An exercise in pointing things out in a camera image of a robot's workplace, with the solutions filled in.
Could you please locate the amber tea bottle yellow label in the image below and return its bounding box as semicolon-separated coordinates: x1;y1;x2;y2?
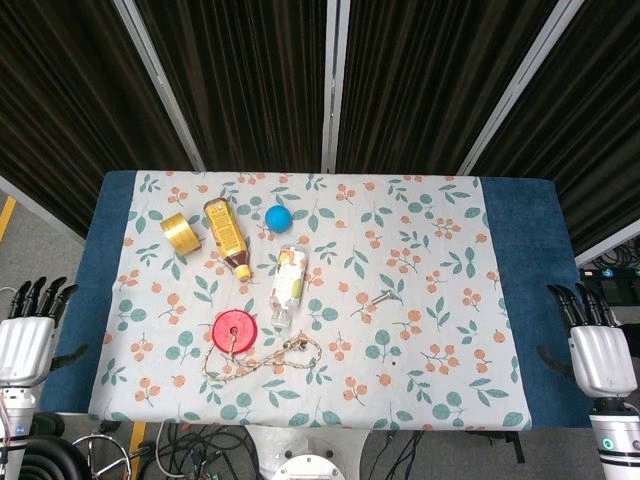
203;198;255;283

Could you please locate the red plastic disc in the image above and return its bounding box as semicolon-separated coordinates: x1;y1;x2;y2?
211;309;260;357

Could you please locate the blue ball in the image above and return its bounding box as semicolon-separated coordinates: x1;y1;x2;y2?
264;204;294;234

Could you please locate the tangled black cable bundle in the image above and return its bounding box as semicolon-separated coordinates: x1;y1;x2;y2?
130;421;254;480

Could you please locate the clear bottle white label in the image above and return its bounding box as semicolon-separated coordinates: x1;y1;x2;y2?
269;243;309;330

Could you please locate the dark pleated partition panel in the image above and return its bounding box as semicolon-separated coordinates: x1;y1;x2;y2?
334;0;559;175
0;0;197;240
469;0;640;257
135;0;332;174

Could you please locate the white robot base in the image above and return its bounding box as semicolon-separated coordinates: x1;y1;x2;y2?
243;424;372;480

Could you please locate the blue table cover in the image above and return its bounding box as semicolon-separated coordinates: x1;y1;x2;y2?
38;170;609;430

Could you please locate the braided beige rope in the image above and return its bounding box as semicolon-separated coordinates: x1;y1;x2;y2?
201;329;324;386

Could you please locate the gold tape roll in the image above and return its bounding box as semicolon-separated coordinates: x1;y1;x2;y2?
159;211;204;256

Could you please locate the floral white tablecloth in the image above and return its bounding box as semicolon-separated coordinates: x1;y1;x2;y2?
88;170;533;433

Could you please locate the black corrugated hose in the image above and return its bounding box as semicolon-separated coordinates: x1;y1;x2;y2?
14;438;92;480

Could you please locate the aluminium partition post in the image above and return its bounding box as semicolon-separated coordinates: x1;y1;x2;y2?
111;0;207;172
456;0;587;177
319;0;352;174

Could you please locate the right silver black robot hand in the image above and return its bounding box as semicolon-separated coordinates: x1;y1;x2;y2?
536;282;640;400

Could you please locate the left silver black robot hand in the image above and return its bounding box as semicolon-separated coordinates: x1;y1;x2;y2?
0;276;90;387

